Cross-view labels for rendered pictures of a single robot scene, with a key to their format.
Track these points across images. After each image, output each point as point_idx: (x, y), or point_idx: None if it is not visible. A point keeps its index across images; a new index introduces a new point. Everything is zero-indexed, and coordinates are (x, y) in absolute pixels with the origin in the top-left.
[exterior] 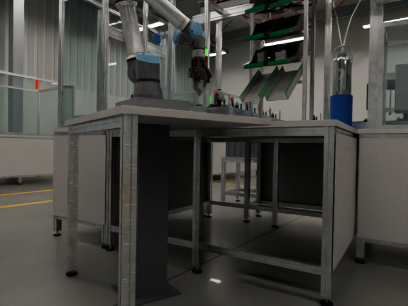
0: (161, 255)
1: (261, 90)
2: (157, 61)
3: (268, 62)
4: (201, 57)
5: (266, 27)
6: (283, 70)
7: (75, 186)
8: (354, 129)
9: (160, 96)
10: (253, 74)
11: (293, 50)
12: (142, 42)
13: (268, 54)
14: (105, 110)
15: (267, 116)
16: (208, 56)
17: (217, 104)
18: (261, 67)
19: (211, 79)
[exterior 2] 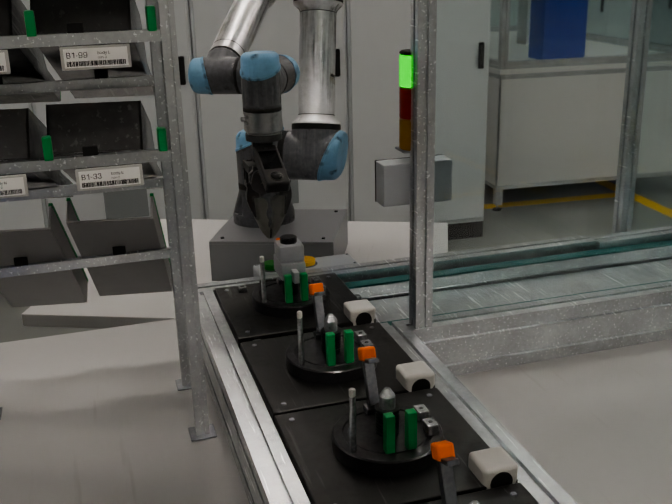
0: None
1: None
2: (236, 147)
3: (72, 183)
4: (246, 132)
5: (127, 9)
6: (49, 219)
7: None
8: None
9: (234, 217)
10: (166, 210)
11: (8, 142)
12: (305, 89)
13: (130, 138)
14: (194, 219)
15: (246, 445)
16: (415, 84)
17: (277, 280)
18: (130, 189)
19: (380, 190)
